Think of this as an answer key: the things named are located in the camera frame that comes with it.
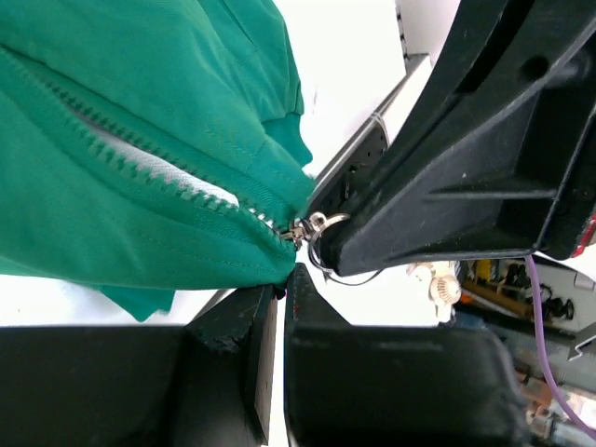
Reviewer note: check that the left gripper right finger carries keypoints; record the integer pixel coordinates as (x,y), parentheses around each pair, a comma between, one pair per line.
(347,385)

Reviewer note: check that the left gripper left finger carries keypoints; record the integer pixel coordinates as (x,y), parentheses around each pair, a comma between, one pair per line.
(207,383)

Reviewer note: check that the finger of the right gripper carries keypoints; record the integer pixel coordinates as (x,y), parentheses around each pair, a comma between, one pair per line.
(459,182)

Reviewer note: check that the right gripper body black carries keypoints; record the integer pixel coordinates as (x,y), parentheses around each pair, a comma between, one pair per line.
(565,161)

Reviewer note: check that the green jacket white lining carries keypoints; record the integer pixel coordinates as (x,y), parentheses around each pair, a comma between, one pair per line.
(150,146)

